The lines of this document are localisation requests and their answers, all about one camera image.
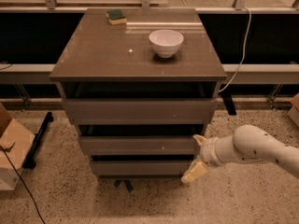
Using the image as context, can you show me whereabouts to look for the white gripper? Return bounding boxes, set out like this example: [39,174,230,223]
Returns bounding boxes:
[181,134,223,184]

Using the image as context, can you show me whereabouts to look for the grey bottom drawer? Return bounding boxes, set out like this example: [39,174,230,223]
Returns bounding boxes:
[90,161,191,176]

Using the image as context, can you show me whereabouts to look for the grey drawer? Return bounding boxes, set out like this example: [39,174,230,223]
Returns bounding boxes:
[78,136,200,155]
[63,99,217,125]
[90,161,191,176]

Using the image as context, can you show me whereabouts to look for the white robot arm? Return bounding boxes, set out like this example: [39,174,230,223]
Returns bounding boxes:
[181,125,299,184]

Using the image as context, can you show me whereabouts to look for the grey drawer cabinet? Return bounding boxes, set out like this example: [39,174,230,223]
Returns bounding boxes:
[50,8,226,179]

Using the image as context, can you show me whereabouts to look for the grey middle drawer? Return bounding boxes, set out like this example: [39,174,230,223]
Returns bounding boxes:
[78,136,200,155]

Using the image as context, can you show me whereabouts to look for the grey top drawer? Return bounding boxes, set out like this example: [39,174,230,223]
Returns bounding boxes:
[63,99,217,125]

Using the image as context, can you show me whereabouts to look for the black stand foot right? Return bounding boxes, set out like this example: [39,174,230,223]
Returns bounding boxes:
[220,88,236,116]

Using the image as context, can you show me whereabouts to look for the black stand foot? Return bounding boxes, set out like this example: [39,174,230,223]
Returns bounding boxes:
[220,88,236,116]
[22,112,54,169]

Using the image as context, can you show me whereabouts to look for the cardboard box right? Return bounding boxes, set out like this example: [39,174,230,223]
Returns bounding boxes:
[288,93,299,127]

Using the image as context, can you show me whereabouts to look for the cardboard box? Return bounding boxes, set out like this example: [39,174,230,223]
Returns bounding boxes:
[0,104,35,190]
[288,93,299,127]

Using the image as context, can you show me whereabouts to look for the white ceramic bowl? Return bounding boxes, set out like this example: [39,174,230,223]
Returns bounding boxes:
[149,30,184,58]

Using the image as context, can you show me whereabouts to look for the green yellow sponge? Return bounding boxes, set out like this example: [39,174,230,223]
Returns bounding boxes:
[106,9,127,25]

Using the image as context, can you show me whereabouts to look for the black stand foot left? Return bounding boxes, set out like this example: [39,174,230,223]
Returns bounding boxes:
[22,112,54,169]

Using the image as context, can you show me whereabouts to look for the cardboard box left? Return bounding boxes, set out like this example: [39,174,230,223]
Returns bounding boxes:
[0,104,35,190]

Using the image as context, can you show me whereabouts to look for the white power cable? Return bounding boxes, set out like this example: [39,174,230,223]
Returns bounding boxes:
[217,7,252,94]

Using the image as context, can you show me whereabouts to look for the black floor cable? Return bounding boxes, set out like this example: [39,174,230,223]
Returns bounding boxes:
[0,146,47,224]

